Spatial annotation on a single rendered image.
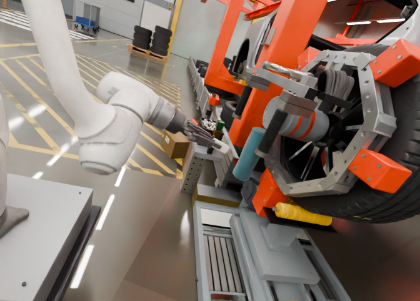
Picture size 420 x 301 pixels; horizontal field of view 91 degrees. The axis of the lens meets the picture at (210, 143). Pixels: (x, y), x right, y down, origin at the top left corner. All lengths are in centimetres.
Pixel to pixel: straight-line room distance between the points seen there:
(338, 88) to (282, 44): 60
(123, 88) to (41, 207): 44
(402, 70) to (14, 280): 105
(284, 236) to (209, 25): 1304
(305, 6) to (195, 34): 1246
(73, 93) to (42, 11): 14
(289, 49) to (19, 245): 126
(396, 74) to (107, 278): 124
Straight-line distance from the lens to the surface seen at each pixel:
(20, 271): 70
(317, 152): 96
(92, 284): 113
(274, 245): 120
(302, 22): 125
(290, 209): 92
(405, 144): 74
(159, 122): 63
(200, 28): 1360
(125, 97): 59
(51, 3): 52
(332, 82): 66
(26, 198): 85
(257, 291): 112
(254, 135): 94
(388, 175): 65
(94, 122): 50
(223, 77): 313
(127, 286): 113
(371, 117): 70
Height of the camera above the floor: 98
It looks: 23 degrees down
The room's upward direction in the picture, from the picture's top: 21 degrees clockwise
